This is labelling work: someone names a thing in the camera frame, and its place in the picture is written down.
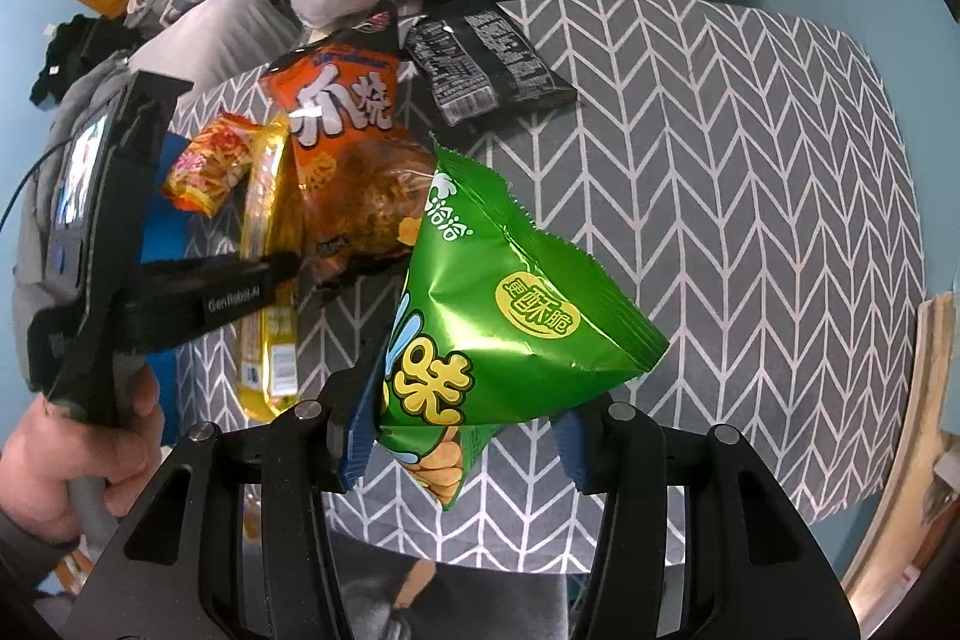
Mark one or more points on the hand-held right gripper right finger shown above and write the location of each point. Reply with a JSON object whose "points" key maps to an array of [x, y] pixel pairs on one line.
{"points": [[574, 452]]}

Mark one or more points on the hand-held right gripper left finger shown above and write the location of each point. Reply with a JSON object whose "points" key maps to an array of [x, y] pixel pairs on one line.
{"points": [[354, 437]]}

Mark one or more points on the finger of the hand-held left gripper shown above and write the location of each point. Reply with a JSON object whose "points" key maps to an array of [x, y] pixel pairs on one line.
{"points": [[277, 269]]}

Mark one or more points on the long gold wafer packet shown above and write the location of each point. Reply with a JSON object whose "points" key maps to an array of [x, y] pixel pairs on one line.
{"points": [[262, 205]]}

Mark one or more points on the blue cardboard box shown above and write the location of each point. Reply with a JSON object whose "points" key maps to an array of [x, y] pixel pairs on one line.
{"points": [[187, 235]]}

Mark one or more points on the green snack bag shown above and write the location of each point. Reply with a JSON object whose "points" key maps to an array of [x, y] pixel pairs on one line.
{"points": [[510, 280]]}

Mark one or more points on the person's left forearm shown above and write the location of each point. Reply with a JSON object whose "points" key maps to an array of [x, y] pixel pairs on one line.
{"points": [[30, 546]]}

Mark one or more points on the person's left hand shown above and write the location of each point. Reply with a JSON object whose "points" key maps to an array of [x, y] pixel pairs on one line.
{"points": [[52, 475]]}

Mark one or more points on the small orange-yellow snack packet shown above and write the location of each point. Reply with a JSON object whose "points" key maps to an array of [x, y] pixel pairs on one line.
{"points": [[210, 160]]}

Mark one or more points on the orange-brown snack bag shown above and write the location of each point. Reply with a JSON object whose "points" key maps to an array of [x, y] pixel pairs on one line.
{"points": [[352, 160]]}

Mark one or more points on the grey duvet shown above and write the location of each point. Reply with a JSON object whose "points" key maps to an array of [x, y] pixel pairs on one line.
{"points": [[94, 85]]}

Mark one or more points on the person's grey trousers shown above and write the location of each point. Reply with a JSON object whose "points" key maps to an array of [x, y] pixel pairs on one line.
{"points": [[465, 595]]}

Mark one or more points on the black clothes pile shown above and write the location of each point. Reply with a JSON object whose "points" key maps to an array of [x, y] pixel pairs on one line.
{"points": [[75, 48]]}

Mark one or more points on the grey bed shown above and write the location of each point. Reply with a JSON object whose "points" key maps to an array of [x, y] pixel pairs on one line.
{"points": [[225, 25]]}

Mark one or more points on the black snack packet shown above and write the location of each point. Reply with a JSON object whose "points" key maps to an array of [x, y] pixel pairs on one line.
{"points": [[480, 63]]}

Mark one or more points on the light wooden board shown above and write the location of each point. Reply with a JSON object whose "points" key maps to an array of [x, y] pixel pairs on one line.
{"points": [[900, 422]]}

